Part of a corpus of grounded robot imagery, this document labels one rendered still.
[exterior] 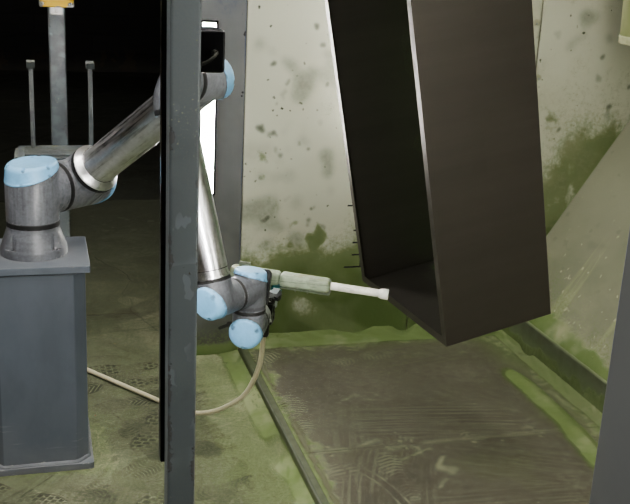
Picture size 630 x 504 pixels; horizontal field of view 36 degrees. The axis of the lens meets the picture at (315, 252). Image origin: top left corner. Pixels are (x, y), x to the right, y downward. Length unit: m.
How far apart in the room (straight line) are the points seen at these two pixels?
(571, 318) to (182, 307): 2.32
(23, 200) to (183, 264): 1.26
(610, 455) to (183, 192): 0.86
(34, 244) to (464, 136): 1.24
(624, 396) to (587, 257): 2.91
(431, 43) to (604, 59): 1.65
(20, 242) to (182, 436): 1.24
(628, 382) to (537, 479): 2.08
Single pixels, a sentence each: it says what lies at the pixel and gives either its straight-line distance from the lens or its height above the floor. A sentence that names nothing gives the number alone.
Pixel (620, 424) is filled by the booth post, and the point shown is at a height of 1.08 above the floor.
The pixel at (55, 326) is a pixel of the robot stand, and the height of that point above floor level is 0.46.
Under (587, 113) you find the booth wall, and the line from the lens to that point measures 4.14.
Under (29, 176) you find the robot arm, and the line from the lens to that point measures 2.85.
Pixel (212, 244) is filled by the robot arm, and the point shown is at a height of 0.79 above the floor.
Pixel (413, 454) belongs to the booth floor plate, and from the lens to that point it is 3.13.
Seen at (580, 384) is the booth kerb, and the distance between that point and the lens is 3.65.
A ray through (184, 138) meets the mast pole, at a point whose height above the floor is 1.22.
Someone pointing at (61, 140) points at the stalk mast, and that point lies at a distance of 3.77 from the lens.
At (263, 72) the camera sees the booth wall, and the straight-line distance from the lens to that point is 3.62.
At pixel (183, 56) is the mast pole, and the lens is 1.59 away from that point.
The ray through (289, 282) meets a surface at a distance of 2.94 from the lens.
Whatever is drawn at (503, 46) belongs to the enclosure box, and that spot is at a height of 1.31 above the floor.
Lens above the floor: 1.51
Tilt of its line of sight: 17 degrees down
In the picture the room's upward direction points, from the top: 3 degrees clockwise
